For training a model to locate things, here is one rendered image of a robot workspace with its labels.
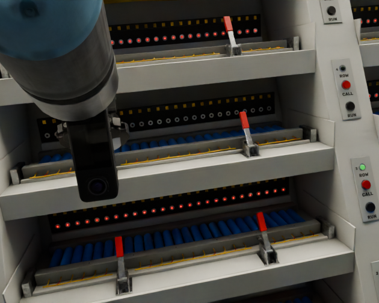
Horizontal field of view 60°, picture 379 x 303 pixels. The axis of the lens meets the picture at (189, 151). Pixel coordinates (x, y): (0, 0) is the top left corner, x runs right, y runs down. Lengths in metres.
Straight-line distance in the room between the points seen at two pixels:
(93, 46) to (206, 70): 0.40
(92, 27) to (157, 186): 0.39
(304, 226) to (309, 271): 0.09
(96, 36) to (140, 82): 0.37
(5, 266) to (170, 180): 0.30
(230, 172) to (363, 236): 0.28
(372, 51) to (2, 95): 0.71
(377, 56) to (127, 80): 0.51
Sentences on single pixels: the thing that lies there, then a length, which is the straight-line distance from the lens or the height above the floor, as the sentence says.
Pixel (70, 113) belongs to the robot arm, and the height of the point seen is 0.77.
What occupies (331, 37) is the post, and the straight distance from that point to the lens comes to 0.75.
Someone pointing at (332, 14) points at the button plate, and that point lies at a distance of 0.77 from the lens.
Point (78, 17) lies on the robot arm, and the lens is 0.23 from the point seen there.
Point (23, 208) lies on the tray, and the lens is 0.63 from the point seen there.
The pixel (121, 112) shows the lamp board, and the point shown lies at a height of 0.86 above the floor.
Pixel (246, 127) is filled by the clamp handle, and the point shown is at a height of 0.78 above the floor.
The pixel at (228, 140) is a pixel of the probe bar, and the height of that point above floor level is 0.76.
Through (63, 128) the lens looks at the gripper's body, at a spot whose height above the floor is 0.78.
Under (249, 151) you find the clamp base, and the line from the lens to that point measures 0.62.
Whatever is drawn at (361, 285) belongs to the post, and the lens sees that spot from 0.73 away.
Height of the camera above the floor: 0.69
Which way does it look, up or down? 5 degrees up
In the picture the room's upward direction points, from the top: 9 degrees counter-clockwise
